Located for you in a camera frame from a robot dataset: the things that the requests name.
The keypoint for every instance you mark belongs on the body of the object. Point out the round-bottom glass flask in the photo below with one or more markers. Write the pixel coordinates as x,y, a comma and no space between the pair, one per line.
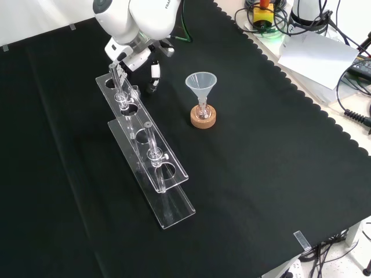
202,111

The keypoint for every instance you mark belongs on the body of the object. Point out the clear funnel stand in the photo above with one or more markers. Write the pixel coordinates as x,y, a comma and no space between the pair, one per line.
145,144

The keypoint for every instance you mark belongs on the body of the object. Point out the black power adapter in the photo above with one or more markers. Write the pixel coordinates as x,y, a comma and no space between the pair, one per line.
360,67

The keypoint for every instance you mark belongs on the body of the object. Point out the white power strip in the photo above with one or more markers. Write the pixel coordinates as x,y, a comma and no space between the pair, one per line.
290,269

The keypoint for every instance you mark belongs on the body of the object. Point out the yellow stop button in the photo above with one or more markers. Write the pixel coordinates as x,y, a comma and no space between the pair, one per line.
262,13

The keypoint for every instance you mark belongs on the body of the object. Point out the white paper sheet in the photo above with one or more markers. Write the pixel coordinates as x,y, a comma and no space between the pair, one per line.
316,58

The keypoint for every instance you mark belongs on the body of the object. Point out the translucent plastic funnel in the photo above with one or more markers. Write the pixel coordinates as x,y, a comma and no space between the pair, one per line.
201,85

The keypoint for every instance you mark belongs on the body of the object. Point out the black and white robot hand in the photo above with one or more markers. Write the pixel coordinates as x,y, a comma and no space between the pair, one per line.
136,59

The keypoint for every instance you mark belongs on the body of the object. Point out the black bench cloth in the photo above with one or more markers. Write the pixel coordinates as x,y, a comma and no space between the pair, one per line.
246,173

